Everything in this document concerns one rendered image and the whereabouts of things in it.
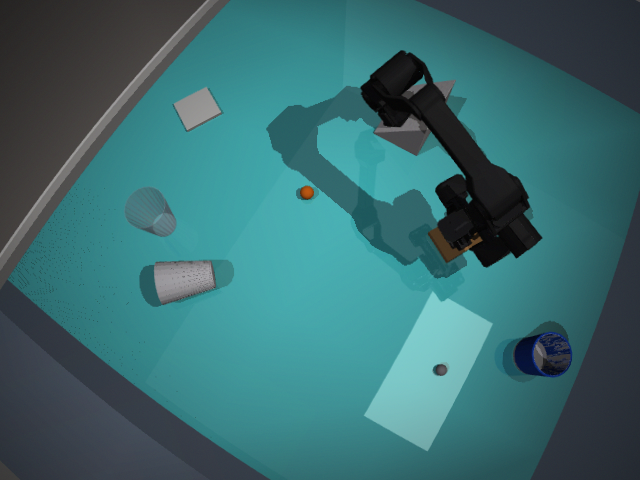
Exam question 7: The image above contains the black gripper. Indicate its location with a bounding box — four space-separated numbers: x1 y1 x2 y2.
435 174 510 268

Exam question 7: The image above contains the orange ball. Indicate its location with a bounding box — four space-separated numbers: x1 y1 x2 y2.
300 185 314 199

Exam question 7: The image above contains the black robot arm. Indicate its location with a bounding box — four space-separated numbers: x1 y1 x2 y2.
360 50 542 259

